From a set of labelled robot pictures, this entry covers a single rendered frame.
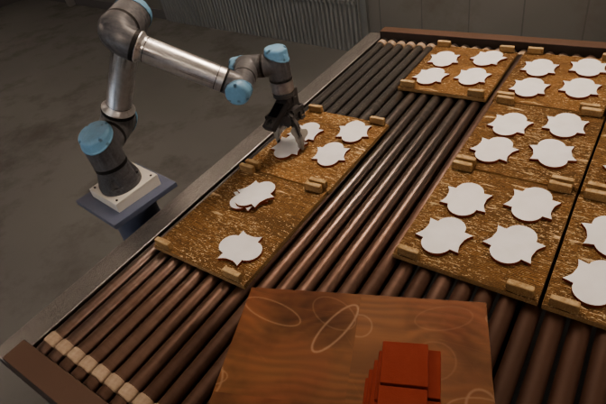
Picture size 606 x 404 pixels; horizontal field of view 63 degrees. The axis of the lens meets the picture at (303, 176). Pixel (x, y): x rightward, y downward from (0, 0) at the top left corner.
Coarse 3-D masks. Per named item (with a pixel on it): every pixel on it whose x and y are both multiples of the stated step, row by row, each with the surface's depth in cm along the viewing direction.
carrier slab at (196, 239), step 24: (216, 192) 160; (288, 192) 154; (312, 192) 152; (192, 216) 152; (216, 216) 150; (240, 216) 148; (264, 216) 147; (288, 216) 145; (168, 240) 145; (192, 240) 144; (216, 240) 142; (264, 240) 139; (192, 264) 137; (216, 264) 134; (264, 264) 132
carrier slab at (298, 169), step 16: (288, 128) 185; (320, 128) 181; (336, 128) 179; (384, 128) 174; (272, 144) 178; (320, 144) 173; (352, 144) 169; (368, 144) 168; (256, 160) 172; (272, 160) 170; (288, 160) 168; (304, 160) 167; (352, 160) 162; (272, 176) 164; (288, 176) 161; (304, 176) 159; (320, 176) 158; (336, 176) 157
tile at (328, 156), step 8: (328, 144) 170; (336, 144) 169; (320, 152) 167; (328, 152) 166; (336, 152) 165; (344, 152) 165; (312, 160) 165; (320, 160) 164; (328, 160) 163; (336, 160) 162
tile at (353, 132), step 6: (342, 126) 178; (348, 126) 177; (354, 126) 177; (360, 126) 176; (366, 126) 175; (342, 132) 175; (348, 132) 174; (354, 132) 174; (360, 132) 173; (366, 132) 172; (336, 138) 174; (342, 138) 172; (348, 138) 171; (354, 138) 171; (360, 138) 170; (366, 138) 171
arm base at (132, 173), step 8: (128, 160) 176; (120, 168) 170; (128, 168) 173; (136, 168) 179; (96, 176) 174; (104, 176) 170; (112, 176) 170; (120, 176) 171; (128, 176) 173; (136, 176) 176; (104, 184) 171; (112, 184) 171; (120, 184) 171; (128, 184) 173; (136, 184) 175; (104, 192) 173; (112, 192) 172; (120, 192) 172
